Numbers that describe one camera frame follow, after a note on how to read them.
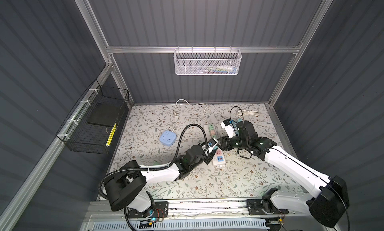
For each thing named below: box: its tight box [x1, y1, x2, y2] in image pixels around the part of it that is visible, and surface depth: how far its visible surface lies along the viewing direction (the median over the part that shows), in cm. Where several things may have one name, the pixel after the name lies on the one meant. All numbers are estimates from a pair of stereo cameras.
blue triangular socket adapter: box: [159, 130, 177, 147], surface depth 100 cm
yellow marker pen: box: [105, 122, 117, 147], surface depth 70 cm
